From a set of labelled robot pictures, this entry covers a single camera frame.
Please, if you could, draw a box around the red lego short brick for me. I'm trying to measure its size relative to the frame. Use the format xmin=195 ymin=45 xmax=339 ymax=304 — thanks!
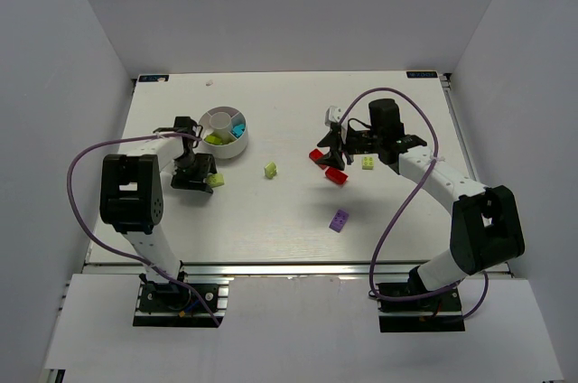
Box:
xmin=325 ymin=167 xmax=349 ymax=186

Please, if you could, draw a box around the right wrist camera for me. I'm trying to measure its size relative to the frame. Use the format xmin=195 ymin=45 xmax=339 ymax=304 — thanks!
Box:
xmin=324 ymin=106 xmax=343 ymax=127

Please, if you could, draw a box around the right blue table label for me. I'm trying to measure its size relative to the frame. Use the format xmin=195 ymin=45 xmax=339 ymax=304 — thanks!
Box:
xmin=406 ymin=70 xmax=438 ymax=79

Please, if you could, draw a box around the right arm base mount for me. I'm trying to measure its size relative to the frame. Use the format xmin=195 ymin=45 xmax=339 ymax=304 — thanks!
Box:
xmin=368 ymin=288 xmax=465 ymax=333

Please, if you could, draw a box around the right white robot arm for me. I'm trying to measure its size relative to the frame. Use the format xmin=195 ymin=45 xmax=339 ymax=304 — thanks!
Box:
xmin=318 ymin=98 xmax=526 ymax=298

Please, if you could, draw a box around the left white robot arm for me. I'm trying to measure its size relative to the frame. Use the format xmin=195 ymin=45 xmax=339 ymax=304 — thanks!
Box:
xmin=99 ymin=117 xmax=217 ymax=292

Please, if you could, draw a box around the left blue table label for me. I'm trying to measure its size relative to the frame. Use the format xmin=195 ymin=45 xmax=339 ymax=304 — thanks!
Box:
xmin=137 ymin=74 xmax=169 ymax=83

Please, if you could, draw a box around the light green lego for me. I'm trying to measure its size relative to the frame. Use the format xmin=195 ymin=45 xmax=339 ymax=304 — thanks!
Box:
xmin=206 ymin=173 xmax=225 ymax=188
xmin=264 ymin=162 xmax=277 ymax=179
xmin=361 ymin=156 xmax=375 ymax=170

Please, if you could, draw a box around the white divided round container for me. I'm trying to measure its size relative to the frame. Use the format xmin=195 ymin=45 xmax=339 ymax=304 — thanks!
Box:
xmin=199 ymin=107 xmax=249 ymax=160

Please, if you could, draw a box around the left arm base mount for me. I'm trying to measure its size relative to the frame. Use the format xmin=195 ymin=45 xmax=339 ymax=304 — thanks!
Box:
xmin=132 ymin=271 xmax=228 ymax=329

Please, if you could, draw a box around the cyan lego brick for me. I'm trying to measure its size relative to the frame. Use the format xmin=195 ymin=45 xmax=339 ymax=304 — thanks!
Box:
xmin=231 ymin=123 xmax=246 ymax=139

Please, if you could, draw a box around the red lego long brick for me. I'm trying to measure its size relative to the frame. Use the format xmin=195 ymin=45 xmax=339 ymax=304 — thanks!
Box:
xmin=309 ymin=149 xmax=326 ymax=169

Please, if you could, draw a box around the aluminium table frame rail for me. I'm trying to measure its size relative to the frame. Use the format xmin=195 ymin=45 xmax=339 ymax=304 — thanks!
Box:
xmin=440 ymin=71 xmax=514 ymax=276

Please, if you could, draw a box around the blue table label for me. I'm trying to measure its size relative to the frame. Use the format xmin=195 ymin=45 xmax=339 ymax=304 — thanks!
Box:
xmin=137 ymin=74 xmax=169 ymax=83
xmin=406 ymin=70 xmax=438 ymax=79

